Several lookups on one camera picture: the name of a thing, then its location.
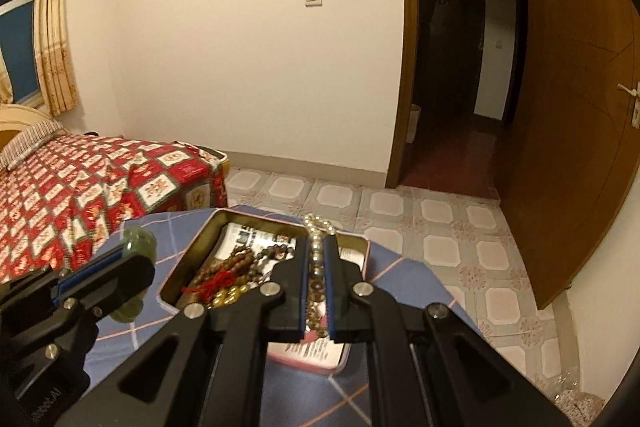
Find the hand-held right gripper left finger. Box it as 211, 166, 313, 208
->
55, 234, 309, 427

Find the printed paper leaflet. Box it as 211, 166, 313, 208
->
215, 223, 352, 366

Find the pink tin box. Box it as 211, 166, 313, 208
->
159, 207, 371, 376

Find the golden bead necklace red tassel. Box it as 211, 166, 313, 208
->
180, 269, 252, 311

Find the red patterned bed blanket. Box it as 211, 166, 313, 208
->
0, 133, 230, 286

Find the brown wooden bead bracelet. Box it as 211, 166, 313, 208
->
191, 243, 257, 289

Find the window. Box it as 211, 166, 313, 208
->
0, 0, 44, 108

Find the clear plastic bag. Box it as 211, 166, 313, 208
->
547, 372, 609, 424

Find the metal door handle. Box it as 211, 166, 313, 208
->
617, 79, 640, 130

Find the yellow curtain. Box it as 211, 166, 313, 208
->
32, 0, 81, 118

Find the brown wooden door frame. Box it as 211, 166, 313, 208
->
385, 0, 419, 189

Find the dark bead bracelet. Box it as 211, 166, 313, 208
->
256, 243, 297, 262

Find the green jade bangle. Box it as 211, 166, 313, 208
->
110, 229, 161, 323

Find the cream bed headboard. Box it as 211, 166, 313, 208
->
0, 104, 52, 152

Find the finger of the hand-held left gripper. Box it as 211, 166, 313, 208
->
0, 246, 127, 303
60, 251, 157, 321

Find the brown wooden door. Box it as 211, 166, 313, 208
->
492, 0, 640, 311

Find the striped pillow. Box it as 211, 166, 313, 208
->
0, 119, 66, 170

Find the pearl necklace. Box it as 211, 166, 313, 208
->
302, 213, 337, 343

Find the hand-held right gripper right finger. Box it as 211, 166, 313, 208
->
322, 234, 574, 427

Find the blue plaid tablecloth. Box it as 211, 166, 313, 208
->
82, 205, 482, 427

